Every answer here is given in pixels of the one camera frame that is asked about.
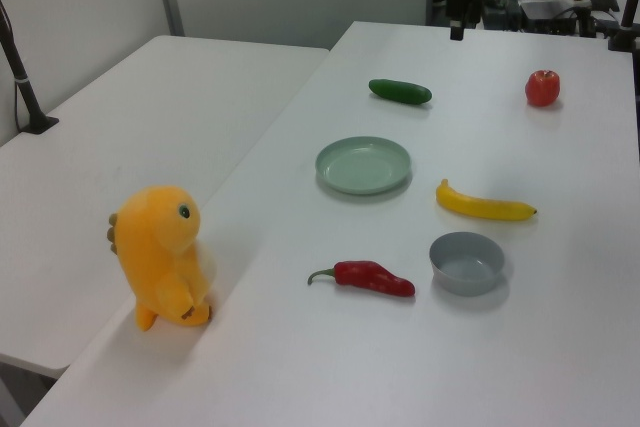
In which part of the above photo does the red chili pepper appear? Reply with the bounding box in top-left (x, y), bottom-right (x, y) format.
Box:
top-left (306, 260), bottom-right (417, 298)

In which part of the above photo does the black electronics box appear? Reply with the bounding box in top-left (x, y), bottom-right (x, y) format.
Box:
top-left (518, 0), bottom-right (596, 36)

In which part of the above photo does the black camera stand pole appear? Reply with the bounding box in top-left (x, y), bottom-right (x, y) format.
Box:
top-left (0, 0), bottom-right (60, 135)

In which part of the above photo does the grey bowl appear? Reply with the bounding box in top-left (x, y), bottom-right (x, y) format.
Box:
top-left (428, 231), bottom-right (507, 298)

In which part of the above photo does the light green plate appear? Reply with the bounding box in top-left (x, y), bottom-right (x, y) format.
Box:
top-left (314, 135), bottom-right (415, 196)

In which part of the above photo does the yellow banana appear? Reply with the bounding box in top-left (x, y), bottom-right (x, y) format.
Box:
top-left (435, 177), bottom-right (540, 223)

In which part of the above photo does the white side table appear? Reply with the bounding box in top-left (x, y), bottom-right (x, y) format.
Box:
top-left (0, 34), bottom-right (331, 378)

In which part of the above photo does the orange plush dinosaur toy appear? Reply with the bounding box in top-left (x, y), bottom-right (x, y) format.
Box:
top-left (107, 184), bottom-right (220, 332)

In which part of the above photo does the dark brown camera stand pole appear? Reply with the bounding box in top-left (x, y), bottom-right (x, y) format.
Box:
top-left (606, 0), bottom-right (640, 53)

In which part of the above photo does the red apple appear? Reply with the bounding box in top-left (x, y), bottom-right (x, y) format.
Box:
top-left (524, 69), bottom-right (562, 108)

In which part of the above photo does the green cucumber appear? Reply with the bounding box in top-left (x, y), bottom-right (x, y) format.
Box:
top-left (368, 78), bottom-right (433, 107)

